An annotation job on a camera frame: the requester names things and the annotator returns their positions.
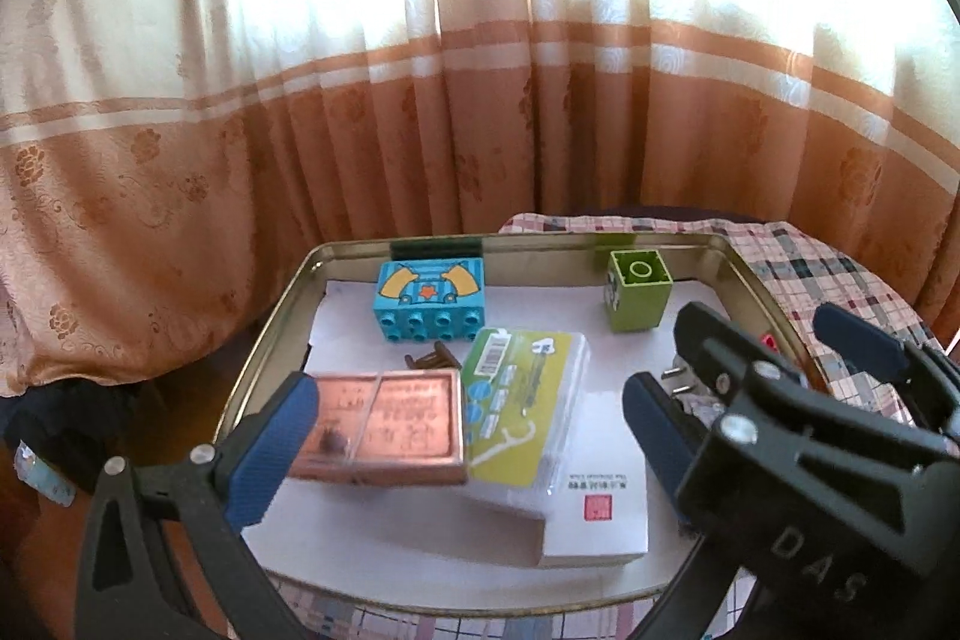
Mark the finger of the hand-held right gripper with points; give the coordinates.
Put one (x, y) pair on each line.
(712, 347)
(862, 336)

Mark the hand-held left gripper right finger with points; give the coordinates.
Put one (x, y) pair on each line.
(660, 430)

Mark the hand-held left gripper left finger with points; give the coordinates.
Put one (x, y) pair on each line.
(270, 452)

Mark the white charger plug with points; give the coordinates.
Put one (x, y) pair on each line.
(701, 415)

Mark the green toy brick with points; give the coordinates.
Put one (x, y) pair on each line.
(637, 302)

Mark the white cardboard box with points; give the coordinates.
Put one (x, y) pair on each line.
(600, 524)

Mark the copper rectangular tin box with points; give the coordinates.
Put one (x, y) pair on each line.
(390, 422)

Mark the gold metal tin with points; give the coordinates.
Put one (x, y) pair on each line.
(277, 325)

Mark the green-white plastic packet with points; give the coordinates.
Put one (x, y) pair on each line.
(517, 400)

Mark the blue toy brick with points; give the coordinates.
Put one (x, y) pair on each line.
(427, 310)

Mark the plaid tablecloth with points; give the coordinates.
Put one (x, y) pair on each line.
(825, 265)

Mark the small brown clip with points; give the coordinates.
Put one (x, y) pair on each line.
(431, 359)

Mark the light blue patterned packet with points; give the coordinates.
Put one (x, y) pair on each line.
(41, 471)

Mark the orange and cream curtain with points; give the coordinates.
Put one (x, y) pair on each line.
(450, 85)

